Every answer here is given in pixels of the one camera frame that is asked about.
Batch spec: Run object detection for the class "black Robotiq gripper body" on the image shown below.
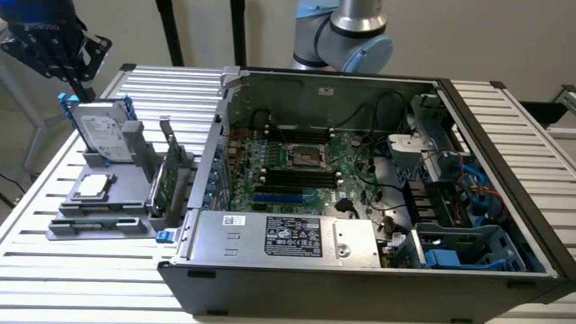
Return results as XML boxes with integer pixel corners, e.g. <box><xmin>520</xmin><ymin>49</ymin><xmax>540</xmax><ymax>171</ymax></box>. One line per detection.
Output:
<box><xmin>0</xmin><ymin>15</ymin><xmax>89</xmax><ymax>70</ymax></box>

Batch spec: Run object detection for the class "black RAM slot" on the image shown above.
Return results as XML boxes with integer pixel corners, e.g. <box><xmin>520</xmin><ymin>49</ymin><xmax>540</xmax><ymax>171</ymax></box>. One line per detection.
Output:
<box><xmin>265</xmin><ymin>126</ymin><xmax>335</xmax><ymax>132</ymax></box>
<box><xmin>265</xmin><ymin>138</ymin><xmax>335</xmax><ymax>144</ymax></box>
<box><xmin>265</xmin><ymin>134</ymin><xmax>335</xmax><ymax>140</ymax></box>
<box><xmin>259</xmin><ymin>173</ymin><xmax>341</xmax><ymax>180</ymax></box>
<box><xmin>265</xmin><ymin>130</ymin><xmax>335</xmax><ymax>136</ymax></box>
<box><xmin>259</xmin><ymin>169</ymin><xmax>341</xmax><ymax>176</ymax></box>
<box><xmin>259</xmin><ymin>178</ymin><xmax>341</xmax><ymax>184</ymax></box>
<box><xmin>259</xmin><ymin>182</ymin><xmax>341</xmax><ymax>188</ymax></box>

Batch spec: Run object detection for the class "blue expansion slot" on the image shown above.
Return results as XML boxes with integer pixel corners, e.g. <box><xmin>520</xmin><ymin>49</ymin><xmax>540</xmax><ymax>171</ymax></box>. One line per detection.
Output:
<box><xmin>252</xmin><ymin>192</ymin><xmax>303</xmax><ymax>204</ymax></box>

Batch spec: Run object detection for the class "black expansion slot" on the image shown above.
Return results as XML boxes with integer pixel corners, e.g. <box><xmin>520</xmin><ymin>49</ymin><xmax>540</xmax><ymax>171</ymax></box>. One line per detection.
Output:
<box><xmin>251</xmin><ymin>202</ymin><xmax>300</xmax><ymax>213</ymax></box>

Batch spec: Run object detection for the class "silver hard drive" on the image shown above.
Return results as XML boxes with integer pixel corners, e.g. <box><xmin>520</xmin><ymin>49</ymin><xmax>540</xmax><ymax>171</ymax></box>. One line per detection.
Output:
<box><xmin>57</xmin><ymin>93</ymin><xmax>137</xmax><ymax>169</ymax></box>

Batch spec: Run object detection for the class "black stand pole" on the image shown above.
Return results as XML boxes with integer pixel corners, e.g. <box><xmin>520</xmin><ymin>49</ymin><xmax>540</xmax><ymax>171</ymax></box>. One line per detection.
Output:
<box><xmin>153</xmin><ymin>0</ymin><xmax>187</xmax><ymax>67</ymax></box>
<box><xmin>228</xmin><ymin>0</ymin><xmax>249</xmax><ymax>67</ymax></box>

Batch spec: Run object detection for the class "silver hard disk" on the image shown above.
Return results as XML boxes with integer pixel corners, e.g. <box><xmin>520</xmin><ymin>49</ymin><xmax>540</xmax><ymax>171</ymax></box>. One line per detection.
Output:
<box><xmin>71</xmin><ymin>102</ymin><xmax>132</xmax><ymax>160</ymax></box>

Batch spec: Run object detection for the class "green graphics card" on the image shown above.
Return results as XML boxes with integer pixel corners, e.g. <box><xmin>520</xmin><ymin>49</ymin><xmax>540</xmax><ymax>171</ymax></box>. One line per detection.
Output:
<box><xmin>149</xmin><ymin>115</ymin><xmax>188</xmax><ymax>217</ymax></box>

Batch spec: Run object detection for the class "silver CPU chip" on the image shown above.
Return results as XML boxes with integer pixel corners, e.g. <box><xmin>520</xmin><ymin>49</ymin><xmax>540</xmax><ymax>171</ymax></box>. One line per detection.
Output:
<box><xmin>73</xmin><ymin>174</ymin><xmax>117</xmax><ymax>200</ymax></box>

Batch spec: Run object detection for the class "grey parts rack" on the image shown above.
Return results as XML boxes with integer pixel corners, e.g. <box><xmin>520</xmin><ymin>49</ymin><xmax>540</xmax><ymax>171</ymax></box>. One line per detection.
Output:
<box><xmin>45</xmin><ymin>120</ymin><xmax>200</xmax><ymax>241</ymax></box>

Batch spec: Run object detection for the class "metal CPU socket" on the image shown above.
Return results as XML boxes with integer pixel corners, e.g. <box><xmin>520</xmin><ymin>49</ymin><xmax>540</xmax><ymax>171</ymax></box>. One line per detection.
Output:
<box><xmin>280</xmin><ymin>142</ymin><xmax>335</xmax><ymax>171</ymax></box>

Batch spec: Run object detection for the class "grey power supply unit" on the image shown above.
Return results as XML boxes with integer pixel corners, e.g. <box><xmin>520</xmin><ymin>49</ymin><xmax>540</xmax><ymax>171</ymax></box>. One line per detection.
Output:
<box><xmin>187</xmin><ymin>210</ymin><xmax>384</xmax><ymax>270</ymax></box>

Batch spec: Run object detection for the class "green motherboard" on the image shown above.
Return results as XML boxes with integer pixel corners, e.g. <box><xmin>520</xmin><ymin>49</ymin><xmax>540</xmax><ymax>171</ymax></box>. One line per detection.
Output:
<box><xmin>223</xmin><ymin>129</ymin><xmax>384</xmax><ymax>217</ymax></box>

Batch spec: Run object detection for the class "grey fan shroud box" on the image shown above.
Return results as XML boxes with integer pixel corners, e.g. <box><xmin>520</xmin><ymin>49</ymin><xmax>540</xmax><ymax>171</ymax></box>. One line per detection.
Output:
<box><xmin>385</xmin><ymin>133</ymin><xmax>440</xmax><ymax>160</ymax></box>

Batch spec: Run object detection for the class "grey metal disk cage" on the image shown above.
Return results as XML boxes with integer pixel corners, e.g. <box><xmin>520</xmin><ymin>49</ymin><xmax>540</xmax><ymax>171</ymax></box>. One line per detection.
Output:
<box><xmin>405</xmin><ymin>93</ymin><xmax>475</xmax><ymax>184</ymax></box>

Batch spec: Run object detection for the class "black open PC case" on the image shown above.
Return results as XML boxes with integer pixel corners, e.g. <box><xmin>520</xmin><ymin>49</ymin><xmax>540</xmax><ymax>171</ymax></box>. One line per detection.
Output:
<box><xmin>156</xmin><ymin>65</ymin><xmax>576</xmax><ymax>317</ymax></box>

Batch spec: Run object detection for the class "blue plastic disk bay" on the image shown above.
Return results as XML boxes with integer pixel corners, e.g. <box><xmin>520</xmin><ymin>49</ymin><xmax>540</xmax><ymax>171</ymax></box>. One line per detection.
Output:
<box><xmin>409</xmin><ymin>221</ymin><xmax>528</xmax><ymax>271</ymax></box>

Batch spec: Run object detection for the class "black floor cable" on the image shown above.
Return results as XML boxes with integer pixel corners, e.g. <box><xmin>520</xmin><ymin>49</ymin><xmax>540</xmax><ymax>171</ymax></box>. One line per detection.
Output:
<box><xmin>0</xmin><ymin>172</ymin><xmax>27</xmax><ymax>207</ymax></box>

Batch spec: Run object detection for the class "black looped power wire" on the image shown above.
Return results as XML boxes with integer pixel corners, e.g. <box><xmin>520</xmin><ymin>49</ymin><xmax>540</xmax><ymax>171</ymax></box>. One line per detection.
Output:
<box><xmin>359</xmin><ymin>90</ymin><xmax>407</xmax><ymax>136</ymax></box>

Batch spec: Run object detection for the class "black plug with wire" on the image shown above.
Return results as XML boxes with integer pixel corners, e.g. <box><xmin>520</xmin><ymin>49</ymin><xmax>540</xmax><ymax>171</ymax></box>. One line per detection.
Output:
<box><xmin>333</xmin><ymin>198</ymin><xmax>360</xmax><ymax>221</ymax></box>

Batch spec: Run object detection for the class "blue data wire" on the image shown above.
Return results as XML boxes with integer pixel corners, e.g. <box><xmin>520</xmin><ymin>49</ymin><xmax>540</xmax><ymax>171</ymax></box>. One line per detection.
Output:
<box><xmin>453</xmin><ymin>161</ymin><xmax>489</xmax><ymax>219</ymax></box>

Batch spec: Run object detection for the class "red data wire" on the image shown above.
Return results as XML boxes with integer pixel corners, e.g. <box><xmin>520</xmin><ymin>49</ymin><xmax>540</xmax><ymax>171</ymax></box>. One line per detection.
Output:
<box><xmin>477</xmin><ymin>187</ymin><xmax>505</xmax><ymax>219</ymax></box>

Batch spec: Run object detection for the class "aluminium profile rail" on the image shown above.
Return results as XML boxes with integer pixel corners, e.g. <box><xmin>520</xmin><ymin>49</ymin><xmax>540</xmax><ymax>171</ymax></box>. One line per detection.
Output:
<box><xmin>544</xmin><ymin>84</ymin><xmax>576</xmax><ymax>136</ymax></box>

